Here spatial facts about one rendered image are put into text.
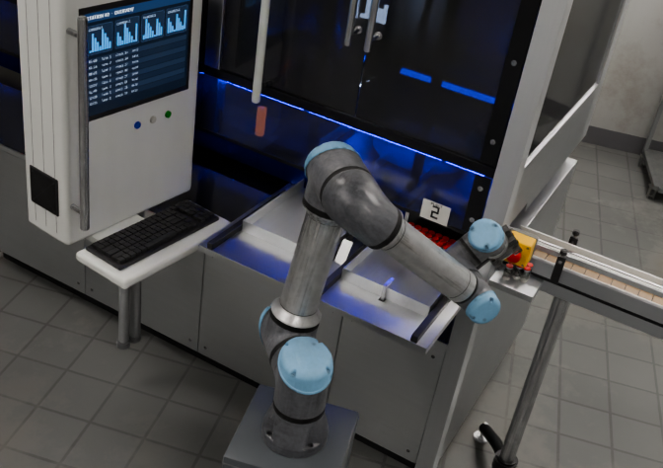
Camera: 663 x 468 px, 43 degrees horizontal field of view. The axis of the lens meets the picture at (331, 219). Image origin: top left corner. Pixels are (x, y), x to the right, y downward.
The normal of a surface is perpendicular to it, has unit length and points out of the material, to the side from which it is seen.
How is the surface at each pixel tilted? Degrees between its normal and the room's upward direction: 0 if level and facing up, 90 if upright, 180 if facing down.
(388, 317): 0
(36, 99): 90
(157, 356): 0
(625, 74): 90
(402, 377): 90
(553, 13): 90
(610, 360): 0
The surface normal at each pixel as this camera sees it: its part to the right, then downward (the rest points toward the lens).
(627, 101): -0.25, 0.47
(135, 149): 0.80, 0.40
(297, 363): 0.18, -0.77
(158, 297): -0.48, 0.39
